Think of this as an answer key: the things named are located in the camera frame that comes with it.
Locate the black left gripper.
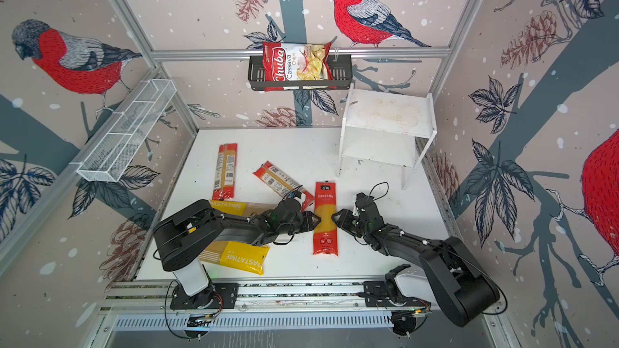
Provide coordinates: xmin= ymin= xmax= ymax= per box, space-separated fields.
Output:
xmin=278 ymin=210 xmax=324 ymax=236

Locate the red spaghetti bag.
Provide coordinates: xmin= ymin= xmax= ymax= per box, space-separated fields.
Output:
xmin=212 ymin=143 xmax=238 ymax=201
xmin=314 ymin=181 xmax=339 ymax=256
xmin=253 ymin=161 xmax=315 ymax=210

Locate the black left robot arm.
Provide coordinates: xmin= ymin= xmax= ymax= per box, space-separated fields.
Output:
xmin=153 ymin=193 xmax=321 ymax=297

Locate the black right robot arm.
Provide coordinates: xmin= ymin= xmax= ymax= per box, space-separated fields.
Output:
xmin=331 ymin=193 xmax=501 ymax=327

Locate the yellow pasta bag top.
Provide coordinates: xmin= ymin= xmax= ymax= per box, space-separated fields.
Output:
xmin=210 ymin=201 xmax=277 ymax=217

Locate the yellow Pastatime pasta bag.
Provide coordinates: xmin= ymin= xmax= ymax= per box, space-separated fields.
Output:
xmin=198 ymin=241 xmax=270 ymax=276

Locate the white two-tier shelf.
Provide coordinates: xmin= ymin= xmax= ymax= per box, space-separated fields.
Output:
xmin=338 ymin=89 xmax=438 ymax=189

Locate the red cassava chips bag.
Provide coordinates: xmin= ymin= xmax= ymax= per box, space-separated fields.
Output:
xmin=262 ymin=42 xmax=333 ymax=83

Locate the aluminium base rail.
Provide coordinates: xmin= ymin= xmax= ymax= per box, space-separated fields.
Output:
xmin=98 ymin=277 xmax=499 ymax=315

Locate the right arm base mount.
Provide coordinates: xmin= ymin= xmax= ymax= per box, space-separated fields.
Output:
xmin=357 ymin=280 xmax=431 ymax=309

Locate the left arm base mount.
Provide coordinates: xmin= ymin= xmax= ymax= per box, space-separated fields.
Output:
xmin=170 ymin=283 xmax=240 ymax=310

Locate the black wall basket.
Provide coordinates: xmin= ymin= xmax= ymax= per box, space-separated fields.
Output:
xmin=248 ymin=55 xmax=353 ymax=91

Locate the white wire mesh basket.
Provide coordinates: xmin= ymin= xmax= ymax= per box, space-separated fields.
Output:
xmin=77 ymin=79 xmax=177 ymax=182

